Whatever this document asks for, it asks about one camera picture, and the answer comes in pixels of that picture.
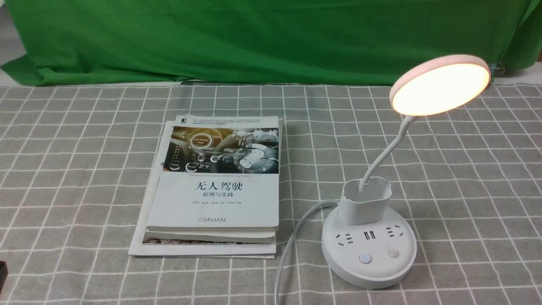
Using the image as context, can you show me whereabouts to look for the white desk lamp with sockets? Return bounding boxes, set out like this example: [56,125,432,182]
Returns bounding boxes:
[321,54,491,289]

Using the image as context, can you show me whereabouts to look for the top book self-driving cover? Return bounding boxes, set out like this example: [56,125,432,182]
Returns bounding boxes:
[147,115,282,232]

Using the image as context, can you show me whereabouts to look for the green backdrop cloth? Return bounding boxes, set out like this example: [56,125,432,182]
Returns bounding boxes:
[2,0,541,86]

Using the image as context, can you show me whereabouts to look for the middle book under top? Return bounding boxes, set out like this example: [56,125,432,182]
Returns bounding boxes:
[143,230,276,244]

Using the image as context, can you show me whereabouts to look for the large white bottom book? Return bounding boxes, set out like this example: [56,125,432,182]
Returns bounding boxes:
[128,131,277,258]

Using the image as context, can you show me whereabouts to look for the grey checked tablecloth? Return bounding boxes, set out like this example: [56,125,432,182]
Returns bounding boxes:
[0,84,542,305]

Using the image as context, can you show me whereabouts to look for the metal binder clip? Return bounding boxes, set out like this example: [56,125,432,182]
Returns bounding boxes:
[488,62,506,77]

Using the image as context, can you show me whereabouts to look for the dark object at left edge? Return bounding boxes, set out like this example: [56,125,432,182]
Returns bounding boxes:
[0,261,8,295]

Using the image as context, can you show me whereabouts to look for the white lamp power cable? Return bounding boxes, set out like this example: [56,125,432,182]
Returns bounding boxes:
[274,200,339,305]

